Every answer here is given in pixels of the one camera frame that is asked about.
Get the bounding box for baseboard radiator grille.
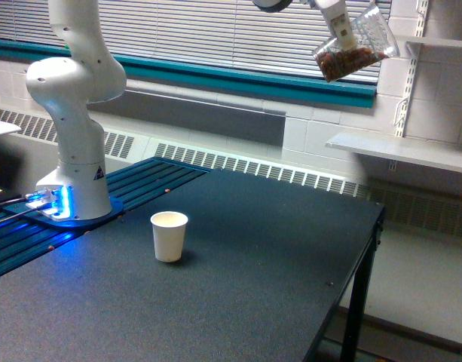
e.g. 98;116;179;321
0;106;462;239

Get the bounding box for white shelf bracket rail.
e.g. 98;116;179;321
393;0;429;138

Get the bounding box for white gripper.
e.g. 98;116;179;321
308;0;357;49

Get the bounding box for white lower wall shelf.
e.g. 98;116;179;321
326;131;462;173

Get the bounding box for black table leg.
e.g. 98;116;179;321
340;212;384;361

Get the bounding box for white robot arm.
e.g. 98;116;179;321
26;1;127;222

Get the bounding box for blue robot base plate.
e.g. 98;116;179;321
23;197;124;231

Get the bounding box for clear plastic cup with nuts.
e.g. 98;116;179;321
313;3;399;82

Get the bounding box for white paper cup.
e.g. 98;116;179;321
151;211;188;262

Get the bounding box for window blinds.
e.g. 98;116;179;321
0;0;392;84

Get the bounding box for white wall shelf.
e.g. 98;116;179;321
326;131;462;173
396;35;462;59

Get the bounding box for white object at left edge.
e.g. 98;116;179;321
0;121;21;136

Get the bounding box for white upper wall shelf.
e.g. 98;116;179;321
396;35;462;59

